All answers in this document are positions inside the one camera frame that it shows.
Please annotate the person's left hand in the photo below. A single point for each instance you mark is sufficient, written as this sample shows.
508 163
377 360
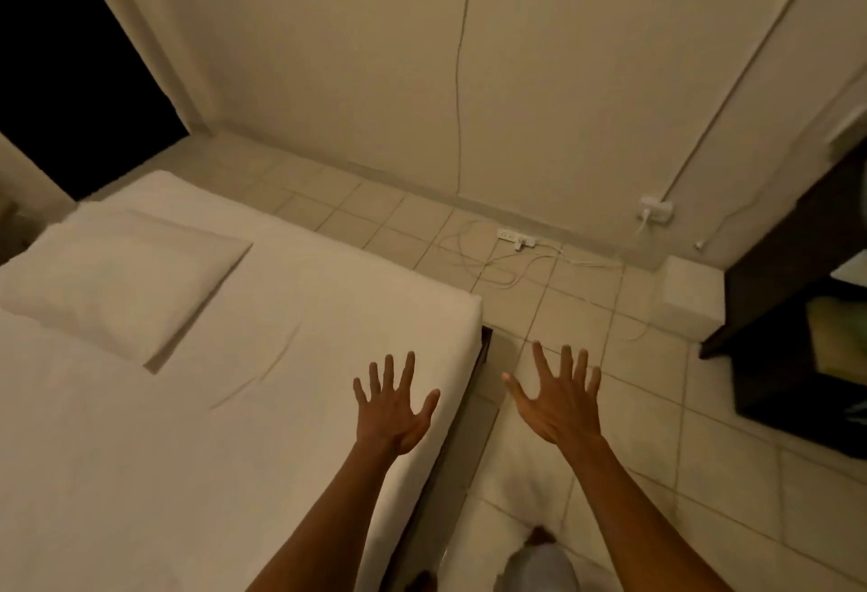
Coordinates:
389 419

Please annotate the yellow green cloth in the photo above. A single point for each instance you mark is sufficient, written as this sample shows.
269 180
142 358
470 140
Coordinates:
840 341

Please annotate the person's foot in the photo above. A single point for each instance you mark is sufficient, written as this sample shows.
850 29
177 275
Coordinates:
542 535

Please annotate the white wall outlet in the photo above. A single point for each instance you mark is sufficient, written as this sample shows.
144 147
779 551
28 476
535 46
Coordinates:
657 209

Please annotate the white pillow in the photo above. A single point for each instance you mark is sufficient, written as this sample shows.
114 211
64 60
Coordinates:
115 280

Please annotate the person's right forearm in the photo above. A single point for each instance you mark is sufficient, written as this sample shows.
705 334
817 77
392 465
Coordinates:
637 524

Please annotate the white power strip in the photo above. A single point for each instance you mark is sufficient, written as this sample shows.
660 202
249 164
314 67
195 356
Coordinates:
516 237

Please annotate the person's grey shorts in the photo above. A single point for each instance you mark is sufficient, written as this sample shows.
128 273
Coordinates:
540 571

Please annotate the person's right thumb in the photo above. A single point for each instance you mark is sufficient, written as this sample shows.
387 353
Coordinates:
517 393

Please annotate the person's left middle finger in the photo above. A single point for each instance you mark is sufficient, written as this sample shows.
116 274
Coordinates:
389 375

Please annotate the person's right hand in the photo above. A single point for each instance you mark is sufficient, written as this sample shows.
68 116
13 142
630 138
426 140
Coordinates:
562 415

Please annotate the person's left forearm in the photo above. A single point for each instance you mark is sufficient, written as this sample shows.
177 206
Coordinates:
325 524

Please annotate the person's left little finger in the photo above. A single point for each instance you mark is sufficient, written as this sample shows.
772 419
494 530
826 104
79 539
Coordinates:
361 393

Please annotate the white sheeted bed mattress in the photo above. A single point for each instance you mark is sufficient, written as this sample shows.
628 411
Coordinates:
203 449

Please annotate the person's right middle finger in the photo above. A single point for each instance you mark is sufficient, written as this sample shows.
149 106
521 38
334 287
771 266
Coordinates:
566 368

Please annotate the person's left thumb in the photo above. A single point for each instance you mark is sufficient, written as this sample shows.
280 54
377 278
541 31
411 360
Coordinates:
428 408

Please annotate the dark bed frame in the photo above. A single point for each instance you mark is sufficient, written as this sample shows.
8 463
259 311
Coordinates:
440 476

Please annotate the dark wooden cabinet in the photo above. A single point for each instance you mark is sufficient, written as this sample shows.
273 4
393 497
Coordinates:
779 314

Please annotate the person's right little finger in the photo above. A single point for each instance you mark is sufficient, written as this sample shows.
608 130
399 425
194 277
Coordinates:
594 385

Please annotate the white box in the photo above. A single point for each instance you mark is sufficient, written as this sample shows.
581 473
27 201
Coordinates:
691 297

